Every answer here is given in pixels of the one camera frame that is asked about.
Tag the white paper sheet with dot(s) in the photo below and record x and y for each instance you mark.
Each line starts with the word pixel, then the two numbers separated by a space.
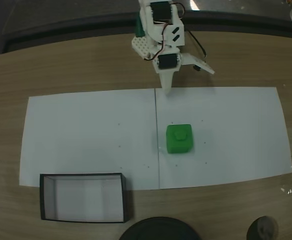
pixel 236 140
pixel 88 140

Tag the dark round object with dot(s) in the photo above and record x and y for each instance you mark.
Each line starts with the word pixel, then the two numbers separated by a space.
pixel 262 228

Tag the white perforated base plate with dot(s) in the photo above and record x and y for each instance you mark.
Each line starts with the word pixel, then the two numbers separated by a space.
pixel 141 46

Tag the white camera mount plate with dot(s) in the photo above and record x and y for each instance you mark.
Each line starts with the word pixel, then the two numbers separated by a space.
pixel 198 63

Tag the green square block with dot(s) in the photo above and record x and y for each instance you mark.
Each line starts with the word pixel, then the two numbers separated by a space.
pixel 179 138

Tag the brown box white inside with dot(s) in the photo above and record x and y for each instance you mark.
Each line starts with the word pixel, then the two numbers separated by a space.
pixel 83 197

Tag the green clamp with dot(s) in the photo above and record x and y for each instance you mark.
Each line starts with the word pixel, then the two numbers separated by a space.
pixel 139 27

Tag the black round stand base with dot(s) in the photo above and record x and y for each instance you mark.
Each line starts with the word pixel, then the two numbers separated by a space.
pixel 161 230

